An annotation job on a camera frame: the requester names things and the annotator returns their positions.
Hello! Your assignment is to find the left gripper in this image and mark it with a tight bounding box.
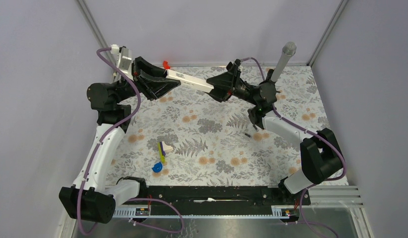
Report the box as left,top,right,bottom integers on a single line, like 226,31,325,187
113,57,181,104

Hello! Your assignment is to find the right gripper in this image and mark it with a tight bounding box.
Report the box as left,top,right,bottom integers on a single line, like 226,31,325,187
201,64,260,106

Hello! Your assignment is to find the white remote control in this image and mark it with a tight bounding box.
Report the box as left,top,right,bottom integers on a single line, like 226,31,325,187
165,69,214,93

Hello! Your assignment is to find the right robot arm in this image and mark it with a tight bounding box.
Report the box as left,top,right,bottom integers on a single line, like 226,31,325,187
206,59,347,204

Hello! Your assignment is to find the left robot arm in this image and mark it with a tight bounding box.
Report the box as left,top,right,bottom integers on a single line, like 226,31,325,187
59,57,180,224

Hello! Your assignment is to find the red toy block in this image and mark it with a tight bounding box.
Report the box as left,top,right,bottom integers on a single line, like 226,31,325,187
162,60,171,69

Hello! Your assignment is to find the floral tablecloth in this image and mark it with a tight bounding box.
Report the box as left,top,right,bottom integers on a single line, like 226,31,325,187
98,66,350,187

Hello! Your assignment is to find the grey microphone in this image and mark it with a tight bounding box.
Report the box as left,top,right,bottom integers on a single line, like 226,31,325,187
270,42,297,82

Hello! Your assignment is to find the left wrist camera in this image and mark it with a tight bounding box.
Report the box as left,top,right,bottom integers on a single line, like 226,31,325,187
111,44,133,80

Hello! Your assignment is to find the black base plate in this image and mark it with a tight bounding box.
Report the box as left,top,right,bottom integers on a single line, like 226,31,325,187
124,185,311,216

